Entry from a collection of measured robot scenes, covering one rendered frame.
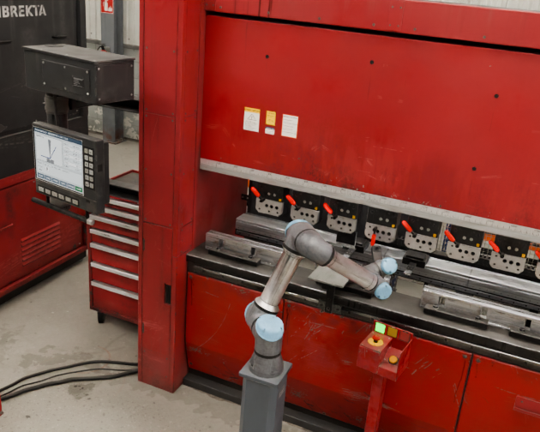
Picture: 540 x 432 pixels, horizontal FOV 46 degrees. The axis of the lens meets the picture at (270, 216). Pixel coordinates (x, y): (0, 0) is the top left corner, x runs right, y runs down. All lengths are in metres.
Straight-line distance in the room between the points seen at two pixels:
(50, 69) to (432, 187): 1.85
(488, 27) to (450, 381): 1.65
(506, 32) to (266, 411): 1.87
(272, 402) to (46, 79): 1.79
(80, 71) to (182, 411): 1.95
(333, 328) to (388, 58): 1.37
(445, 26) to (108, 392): 2.70
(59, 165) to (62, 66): 0.47
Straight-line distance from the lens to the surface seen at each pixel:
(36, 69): 3.25
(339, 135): 3.09
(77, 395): 3.97
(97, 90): 2.95
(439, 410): 3.41
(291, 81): 3.14
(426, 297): 3.25
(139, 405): 3.86
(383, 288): 2.77
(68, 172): 3.17
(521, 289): 3.45
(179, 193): 3.33
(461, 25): 2.89
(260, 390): 2.79
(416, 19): 2.93
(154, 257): 3.55
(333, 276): 3.14
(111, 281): 4.33
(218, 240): 3.56
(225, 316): 3.59
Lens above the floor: 2.38
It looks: 21 degrees down
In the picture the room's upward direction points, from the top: 5 degrees clockwise
